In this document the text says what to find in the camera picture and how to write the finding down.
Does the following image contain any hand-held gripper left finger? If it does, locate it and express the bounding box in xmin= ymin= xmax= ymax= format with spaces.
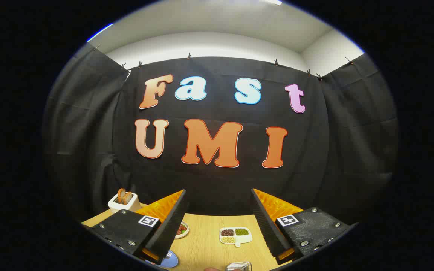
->
xmin=87 ymin=189 xmax=188 ymax=265

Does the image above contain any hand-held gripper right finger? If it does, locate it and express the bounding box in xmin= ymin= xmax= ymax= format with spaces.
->
xmin=250 ymin=188 xmax=355 ymax=266

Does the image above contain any white round food plate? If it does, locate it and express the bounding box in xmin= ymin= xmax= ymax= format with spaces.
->
xmin=175 ymin=221 xmax=190 ymax=240

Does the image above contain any white divided tray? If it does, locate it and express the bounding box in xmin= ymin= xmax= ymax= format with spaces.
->
xmin=219 ymin=227 xmax=253 ymax=247

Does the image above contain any blue round plate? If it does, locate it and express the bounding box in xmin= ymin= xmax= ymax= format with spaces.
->
xmin=145 ymin=250 xmax=179 ymax=268

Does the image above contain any white toaster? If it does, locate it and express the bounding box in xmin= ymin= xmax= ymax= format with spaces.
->
xmin=108 ymin=192 xmax=141 ymax=214

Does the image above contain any metal wire basket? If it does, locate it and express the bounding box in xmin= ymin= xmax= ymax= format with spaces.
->
xmin=225 ymin=262 xmax=253 ymax=271

